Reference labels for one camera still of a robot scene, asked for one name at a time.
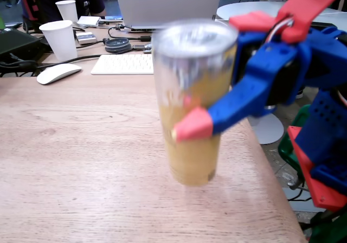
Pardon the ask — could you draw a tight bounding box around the round white pedestal table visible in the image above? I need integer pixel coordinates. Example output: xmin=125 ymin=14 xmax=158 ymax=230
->
xmin=216 ymin=1 xmax=347 ymax=145

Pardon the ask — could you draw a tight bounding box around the white keyboard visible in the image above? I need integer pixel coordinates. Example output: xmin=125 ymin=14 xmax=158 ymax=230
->
xmin=91 ymin=54 xmax=155 ymax=76

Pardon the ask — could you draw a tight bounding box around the large white paper cup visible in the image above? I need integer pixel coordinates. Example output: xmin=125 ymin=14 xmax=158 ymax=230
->
xmin=38 ymin=20 xmax=79 ymax=62

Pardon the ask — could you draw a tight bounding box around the black flat box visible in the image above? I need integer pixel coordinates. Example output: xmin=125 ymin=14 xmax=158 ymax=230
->
xmin=0 ymin=28 xmax=50 ymax=63

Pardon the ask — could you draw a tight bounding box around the black looped cable with ferrite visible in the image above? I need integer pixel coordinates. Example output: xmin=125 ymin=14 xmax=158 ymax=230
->
xmin=107 ymin=25 xmax=152 ymax=42

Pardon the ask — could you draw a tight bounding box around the silver laptop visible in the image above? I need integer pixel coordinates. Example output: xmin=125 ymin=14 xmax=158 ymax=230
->
xmin=112 ymin=0 xmax=224 ymax=34

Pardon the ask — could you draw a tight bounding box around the green plastic clamp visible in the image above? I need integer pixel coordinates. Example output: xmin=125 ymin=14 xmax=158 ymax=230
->
xmin=308 ymin=207 xmax=347 ymax=243
xmin=278 ymin=104 xmax=311 ymax=184

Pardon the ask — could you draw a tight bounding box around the red robot base plate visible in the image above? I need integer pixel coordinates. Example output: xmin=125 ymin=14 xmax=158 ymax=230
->
xmin=286 ymin=125 xmax=347 ymax=210

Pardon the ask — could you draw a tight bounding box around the yellow drink can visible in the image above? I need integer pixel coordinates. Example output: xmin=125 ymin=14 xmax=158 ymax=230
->
xmin=151 ymin=20 xmax=240 ymax=187

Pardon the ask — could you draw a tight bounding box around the long black desk cable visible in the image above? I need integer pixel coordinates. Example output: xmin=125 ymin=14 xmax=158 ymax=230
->
xmin=0 ymin=54 xmax=101 ymax=78

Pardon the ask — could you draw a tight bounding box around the blue gripper black motor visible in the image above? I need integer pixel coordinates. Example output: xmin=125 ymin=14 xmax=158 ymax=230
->
xmin=172 ymin=31 xmax=313 ymax=143

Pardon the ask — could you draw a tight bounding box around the small white paper cup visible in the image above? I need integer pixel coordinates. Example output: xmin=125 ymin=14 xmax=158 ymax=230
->
xmin=55 ymin=0 xmax=79 ymax=23

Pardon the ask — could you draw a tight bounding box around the silver power adapter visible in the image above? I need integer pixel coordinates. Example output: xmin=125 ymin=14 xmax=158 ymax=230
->
xmin=75 ymin=31 xmax=98 ymax=45

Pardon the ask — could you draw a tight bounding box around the red wrist camera mount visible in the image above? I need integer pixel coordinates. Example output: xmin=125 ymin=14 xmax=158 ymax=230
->
xmin=229 ymin=0 xmax=347 ymax=44

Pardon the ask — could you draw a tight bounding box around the white usb hub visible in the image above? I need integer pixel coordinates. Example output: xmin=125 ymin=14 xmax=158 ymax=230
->
xmin=77 ymin=15 xmax=102 ymax=28

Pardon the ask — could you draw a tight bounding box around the white computer mouse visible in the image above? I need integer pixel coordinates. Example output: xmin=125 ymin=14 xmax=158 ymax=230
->
xmin=36 ymin=63 xmax=83 ymax=86

